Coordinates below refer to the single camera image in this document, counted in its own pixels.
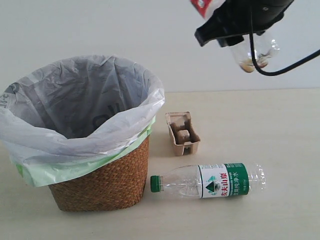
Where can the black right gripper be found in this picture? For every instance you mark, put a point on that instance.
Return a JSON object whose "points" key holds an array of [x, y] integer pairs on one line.
{"points": [[235, 18]]}

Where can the red label plastic bottle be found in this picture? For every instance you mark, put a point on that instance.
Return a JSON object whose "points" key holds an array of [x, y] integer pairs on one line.
{"points": [[265, 46]]}

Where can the brown paper pulp tray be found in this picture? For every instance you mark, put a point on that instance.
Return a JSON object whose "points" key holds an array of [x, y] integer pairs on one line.
{"points": [[183, 137]]}

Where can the green label water bottle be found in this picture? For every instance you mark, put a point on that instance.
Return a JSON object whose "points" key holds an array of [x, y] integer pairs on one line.
{"points": [[202, 181]]}

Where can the white plastic bin liner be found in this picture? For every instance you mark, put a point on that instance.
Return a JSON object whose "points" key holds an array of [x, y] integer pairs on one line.
{"points": [[78, 109]]}

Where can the woven wicker waste basket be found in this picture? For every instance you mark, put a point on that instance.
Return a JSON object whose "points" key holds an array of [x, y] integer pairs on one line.
{"points": [[117, 185]]}

